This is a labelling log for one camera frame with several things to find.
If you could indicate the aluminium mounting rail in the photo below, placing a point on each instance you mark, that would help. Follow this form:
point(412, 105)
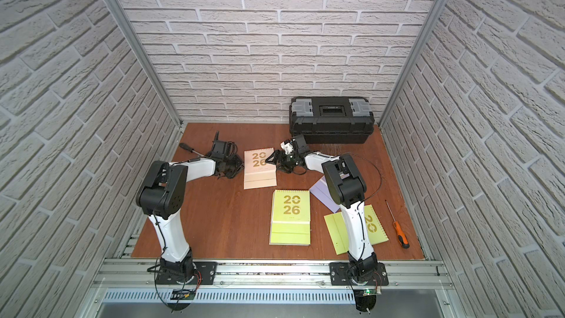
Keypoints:
point(275, 274)

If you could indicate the green calendar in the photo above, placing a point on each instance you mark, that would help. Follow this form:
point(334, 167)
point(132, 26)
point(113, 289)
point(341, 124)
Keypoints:
point(338, 233)
point(290, 220)

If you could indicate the purple calendar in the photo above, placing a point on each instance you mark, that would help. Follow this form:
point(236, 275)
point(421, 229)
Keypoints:
point(321, 192)

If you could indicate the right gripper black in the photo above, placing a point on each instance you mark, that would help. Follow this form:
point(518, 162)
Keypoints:
point(281, 161)

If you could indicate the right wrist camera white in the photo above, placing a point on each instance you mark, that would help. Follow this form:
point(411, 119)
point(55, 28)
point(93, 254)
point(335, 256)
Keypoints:
point(288, 146)

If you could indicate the orange handled screwdriver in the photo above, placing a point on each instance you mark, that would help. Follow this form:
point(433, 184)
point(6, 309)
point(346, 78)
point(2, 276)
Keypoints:
point(401, 236)

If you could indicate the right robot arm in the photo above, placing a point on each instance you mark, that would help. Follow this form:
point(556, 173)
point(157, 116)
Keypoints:
point(347, 188)

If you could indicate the pink calendar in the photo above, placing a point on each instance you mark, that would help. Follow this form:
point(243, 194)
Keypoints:
point(257, 172)

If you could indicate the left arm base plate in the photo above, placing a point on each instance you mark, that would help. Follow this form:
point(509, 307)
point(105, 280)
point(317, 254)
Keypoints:
point(203, 273)

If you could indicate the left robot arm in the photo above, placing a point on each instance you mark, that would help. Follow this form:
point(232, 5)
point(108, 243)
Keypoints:
point(162, 195)

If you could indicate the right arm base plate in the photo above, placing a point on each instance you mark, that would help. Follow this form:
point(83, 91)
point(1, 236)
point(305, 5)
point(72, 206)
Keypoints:
point(340, 275)

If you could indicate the black handled screwdriver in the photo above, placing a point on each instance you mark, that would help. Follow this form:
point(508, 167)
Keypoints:
point(189, 149)

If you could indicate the black plastic toolbox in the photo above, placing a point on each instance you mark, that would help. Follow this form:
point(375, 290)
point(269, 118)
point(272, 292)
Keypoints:
point(331, 120)

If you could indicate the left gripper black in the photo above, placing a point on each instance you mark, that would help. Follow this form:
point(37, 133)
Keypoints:
point(219, 149)

